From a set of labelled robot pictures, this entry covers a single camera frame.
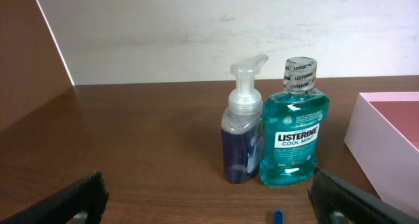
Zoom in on clear foam soap pump bottle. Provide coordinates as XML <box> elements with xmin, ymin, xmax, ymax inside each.
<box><xmin>221</xmin><ymin>54</ymin><xmax>268</xmax><ymax>184</ymax></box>

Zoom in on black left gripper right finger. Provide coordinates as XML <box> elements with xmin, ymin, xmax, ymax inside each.
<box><xmin>308</xmin><ymin>167</ymin><xmax>418</xmax><ymax>224</ymax></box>

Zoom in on teal Listerine mouthwash bottle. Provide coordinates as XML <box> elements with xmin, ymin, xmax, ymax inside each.
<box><xmin>259</xmin><ymin>57</ymin><xmax>330</xmax><ymax>186</ymax></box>

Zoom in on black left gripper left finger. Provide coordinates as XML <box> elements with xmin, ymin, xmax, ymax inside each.
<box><xmin>1</xmin><ymin>171</ymin><xmax>109</xmax><ymax>224</ymax></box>

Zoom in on pink white cardboard box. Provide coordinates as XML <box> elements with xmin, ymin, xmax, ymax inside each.
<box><xmin>344</xmin><ymin>92</ymin><xmax>418</xmax><ymax>216</ymax></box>

